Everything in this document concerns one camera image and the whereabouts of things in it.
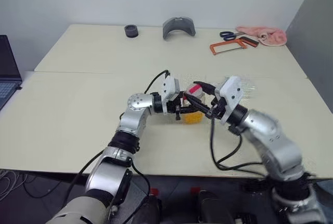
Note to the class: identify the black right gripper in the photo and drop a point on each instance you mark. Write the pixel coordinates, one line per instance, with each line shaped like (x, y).
(218, 108)

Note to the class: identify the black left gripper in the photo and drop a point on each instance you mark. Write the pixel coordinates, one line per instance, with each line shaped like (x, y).
(172, 107)

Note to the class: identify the yellow drink bottle red label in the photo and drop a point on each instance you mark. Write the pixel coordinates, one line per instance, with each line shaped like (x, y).
(193, 117)

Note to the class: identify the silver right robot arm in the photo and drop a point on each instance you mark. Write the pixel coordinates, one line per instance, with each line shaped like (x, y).
(273, 140)

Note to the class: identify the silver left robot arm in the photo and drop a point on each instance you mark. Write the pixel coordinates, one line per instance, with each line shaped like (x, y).
(136, 102)

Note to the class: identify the orange hacksaw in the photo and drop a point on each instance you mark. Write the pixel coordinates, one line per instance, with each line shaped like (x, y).
(229, 44)

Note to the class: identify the grey curved visor shell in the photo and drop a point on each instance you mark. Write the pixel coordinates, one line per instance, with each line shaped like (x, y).
(179, 27)

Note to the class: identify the red tag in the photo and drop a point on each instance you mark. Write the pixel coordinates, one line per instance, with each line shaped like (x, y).
(195, 189)
(154, 191)

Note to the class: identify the pink towel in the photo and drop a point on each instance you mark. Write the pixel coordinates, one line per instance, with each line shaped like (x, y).
(268, 36)

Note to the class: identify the dark rounded shape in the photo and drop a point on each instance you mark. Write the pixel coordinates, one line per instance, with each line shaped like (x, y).
(214, 207)

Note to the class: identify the dark laptop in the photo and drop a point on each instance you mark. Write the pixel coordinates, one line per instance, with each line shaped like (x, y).
(6, 78)

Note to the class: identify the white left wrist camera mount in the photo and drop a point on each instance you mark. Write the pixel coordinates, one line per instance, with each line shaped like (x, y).
(169, 86)

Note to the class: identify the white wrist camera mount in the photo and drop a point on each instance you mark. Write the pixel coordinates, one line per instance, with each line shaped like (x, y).
(169, 86)
(231, 91)

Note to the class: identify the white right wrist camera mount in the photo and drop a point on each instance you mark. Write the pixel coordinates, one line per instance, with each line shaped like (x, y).
(231, 91)

